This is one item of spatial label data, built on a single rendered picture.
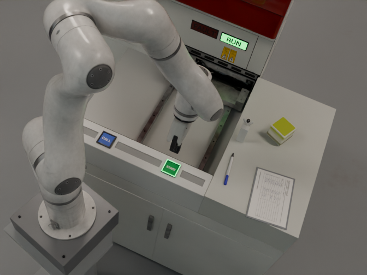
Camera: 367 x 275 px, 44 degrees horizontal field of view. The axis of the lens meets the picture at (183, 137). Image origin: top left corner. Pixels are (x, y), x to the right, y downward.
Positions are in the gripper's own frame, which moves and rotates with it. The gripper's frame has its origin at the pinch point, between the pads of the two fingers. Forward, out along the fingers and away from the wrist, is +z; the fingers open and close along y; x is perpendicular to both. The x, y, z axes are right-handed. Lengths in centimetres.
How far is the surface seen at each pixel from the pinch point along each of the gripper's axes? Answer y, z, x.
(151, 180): -0.2, 21.7, -4.9
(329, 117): -54, 4, 48
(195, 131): -34.7, 22.8, 0.3
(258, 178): -14.1, 12.0, 30.2
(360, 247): -79, 97, 107
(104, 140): -2.7, 14.9, -26.5
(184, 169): -5.6, 14.7, 4.5
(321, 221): -85, 96, 82
